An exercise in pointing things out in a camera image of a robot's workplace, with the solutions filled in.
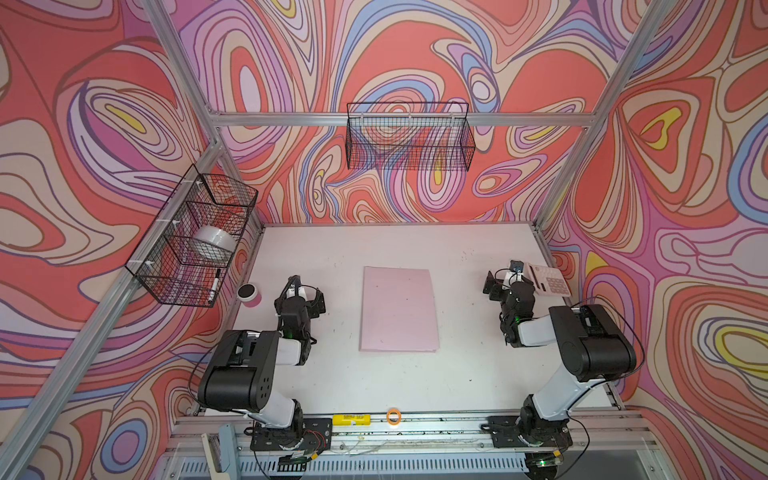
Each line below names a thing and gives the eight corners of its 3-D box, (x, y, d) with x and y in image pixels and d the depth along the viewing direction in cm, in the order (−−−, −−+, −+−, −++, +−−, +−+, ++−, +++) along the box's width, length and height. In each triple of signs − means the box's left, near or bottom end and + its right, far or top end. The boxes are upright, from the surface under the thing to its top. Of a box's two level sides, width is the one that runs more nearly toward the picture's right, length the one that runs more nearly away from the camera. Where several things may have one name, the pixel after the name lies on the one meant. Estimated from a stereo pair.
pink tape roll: (241, 307, 99) (234, 297, 94) (247, 292, 103) (239, 282, 98) (259, 307, 99) (252, 297, 94) (264, 292, 103) (257, 282, 98)
